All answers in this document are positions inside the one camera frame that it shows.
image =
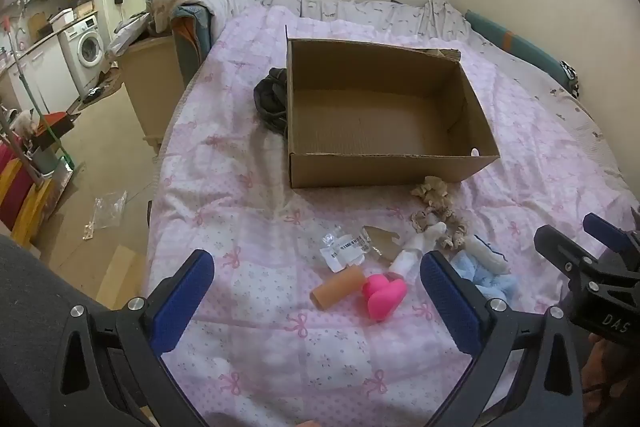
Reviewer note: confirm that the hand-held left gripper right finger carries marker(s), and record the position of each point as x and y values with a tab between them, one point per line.
447	302

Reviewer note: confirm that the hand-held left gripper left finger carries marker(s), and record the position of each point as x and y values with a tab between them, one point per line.
182	302

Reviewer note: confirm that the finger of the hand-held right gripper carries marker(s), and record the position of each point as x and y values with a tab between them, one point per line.
607	229
565	252

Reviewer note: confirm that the light blue fuzzy socks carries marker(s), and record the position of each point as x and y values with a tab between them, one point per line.
492	284

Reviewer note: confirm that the white sock with navy trim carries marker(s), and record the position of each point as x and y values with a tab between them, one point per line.
487	254

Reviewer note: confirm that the pink rubber toy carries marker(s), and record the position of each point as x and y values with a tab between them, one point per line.
384	297

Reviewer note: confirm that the beige scrunchie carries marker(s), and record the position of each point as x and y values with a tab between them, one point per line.
422	222
431	191
452	234

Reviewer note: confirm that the clear brownish plastic wrapper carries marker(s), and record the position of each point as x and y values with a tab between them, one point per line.
382	242

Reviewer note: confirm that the clear labelled plastic bag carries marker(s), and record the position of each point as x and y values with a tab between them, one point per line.
342	249

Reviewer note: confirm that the brown cardboard box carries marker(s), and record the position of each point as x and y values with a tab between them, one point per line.
380	117

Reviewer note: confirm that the person's right hand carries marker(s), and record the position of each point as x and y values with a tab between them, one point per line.
602	372

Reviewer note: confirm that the pink bow-print blanket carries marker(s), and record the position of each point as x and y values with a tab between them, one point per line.
250	197

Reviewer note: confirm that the small black white object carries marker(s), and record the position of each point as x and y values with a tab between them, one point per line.
570	77

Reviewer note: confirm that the yellow red plastic stool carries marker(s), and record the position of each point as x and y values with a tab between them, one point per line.
20	197

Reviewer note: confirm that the teal bolster with orange band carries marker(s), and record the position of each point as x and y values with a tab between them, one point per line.
520	44

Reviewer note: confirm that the beige wooden cabinet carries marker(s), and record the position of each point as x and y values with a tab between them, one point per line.
152	92

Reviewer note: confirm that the orange black box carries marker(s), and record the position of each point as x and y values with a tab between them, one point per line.
55	124

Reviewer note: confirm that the dark grey cloth bag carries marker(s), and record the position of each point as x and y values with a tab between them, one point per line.
270	99

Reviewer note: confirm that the teal orange folded blanket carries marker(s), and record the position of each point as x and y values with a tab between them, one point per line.
192	42

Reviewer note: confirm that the white washing machine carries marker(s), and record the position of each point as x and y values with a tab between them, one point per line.
85	52

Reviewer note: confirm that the grey clothes pile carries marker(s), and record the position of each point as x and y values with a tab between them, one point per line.
130	32

